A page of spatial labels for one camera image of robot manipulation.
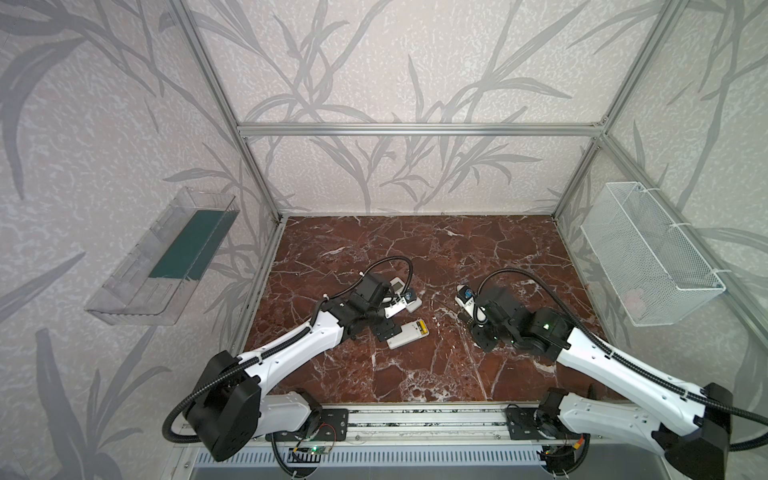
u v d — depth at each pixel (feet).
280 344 1.55
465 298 2.18
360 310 2.06
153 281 2.13
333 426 2.37
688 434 1.32
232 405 1.30
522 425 2.38
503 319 1.83
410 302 2.41
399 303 2.35
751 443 1.41
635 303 2.41
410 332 2.94
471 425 2.47
